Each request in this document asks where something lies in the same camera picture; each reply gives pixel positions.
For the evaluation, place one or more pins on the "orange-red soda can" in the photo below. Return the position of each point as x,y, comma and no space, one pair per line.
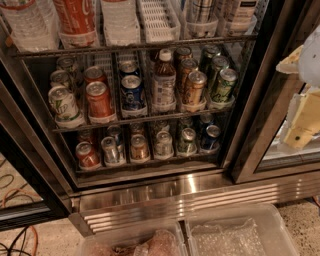
94,74
99,99

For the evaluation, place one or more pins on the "silver can top shelf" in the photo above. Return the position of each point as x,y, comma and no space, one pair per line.
200,11

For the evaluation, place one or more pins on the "rear gold soda can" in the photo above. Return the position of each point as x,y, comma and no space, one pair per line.
181,53

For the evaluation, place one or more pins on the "bottom shelf gold can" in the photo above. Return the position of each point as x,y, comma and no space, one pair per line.
139,147

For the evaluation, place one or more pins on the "bottom shelf blue can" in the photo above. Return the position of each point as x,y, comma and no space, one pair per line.
209,137

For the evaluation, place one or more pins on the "white green soda can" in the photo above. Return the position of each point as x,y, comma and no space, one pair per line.
60,77
70,65
63,103

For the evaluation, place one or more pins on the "front orange-red soda can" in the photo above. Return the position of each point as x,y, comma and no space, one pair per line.
99,99

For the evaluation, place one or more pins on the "right clear plastic bin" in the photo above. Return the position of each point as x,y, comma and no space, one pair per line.
248,230

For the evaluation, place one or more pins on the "empty white plastic glide tray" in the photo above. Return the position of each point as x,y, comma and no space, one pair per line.
159,19

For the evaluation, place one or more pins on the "brown tea bottle white cap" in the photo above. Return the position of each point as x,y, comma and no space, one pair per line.
164,79

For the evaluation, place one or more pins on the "middle white green soda can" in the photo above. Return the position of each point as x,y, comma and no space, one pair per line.
60,77

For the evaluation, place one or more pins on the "middle gold soda can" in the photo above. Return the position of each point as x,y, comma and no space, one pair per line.
185,67

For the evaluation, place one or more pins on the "white label bottle top shelf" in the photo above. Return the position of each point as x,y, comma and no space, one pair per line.
239,11

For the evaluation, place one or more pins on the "blue soda can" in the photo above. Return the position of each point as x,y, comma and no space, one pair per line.
131,92
129,67

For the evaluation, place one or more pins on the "left clear plastic bin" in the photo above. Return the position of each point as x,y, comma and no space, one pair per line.
150,238

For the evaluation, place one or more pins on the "clear plastic bin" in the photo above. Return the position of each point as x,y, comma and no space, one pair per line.
150,238
248,230

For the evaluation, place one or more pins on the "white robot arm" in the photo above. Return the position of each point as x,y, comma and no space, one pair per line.
309,65

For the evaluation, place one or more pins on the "clear water bottle top shelf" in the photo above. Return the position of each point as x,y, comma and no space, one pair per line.
33,23

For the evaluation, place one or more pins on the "rear orange-red soda can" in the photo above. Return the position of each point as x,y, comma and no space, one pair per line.
94,74

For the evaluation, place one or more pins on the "bottom shelf silver can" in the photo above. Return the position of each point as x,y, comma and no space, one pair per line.
109,147

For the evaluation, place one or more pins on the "bottom shelf red can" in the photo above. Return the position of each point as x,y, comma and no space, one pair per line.
87,155

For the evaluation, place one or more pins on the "rear blue soda can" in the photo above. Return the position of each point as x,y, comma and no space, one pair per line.
129,67

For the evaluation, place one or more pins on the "gold soda can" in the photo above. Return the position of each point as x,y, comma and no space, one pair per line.
181,53
185,67
194,85

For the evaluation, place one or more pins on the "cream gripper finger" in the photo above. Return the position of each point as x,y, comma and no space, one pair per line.
303,119
289,65

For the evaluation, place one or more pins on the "front white green soda can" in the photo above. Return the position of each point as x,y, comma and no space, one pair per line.
63,103

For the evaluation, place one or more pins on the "red cola bottle top shelf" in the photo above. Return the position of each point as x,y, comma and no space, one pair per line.
76,16

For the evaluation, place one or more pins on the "bottom shelf white can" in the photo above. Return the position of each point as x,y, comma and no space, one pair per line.
163,145

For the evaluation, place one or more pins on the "front blue soda can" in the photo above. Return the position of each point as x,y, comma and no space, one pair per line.
131,92

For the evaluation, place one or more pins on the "rear white green soda can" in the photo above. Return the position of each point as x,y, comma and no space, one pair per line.
70,65

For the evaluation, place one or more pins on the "front gold soda can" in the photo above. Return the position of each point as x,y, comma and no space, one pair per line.
194,85

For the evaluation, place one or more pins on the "bottom shelf green can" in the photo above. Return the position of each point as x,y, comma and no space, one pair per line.
186,143

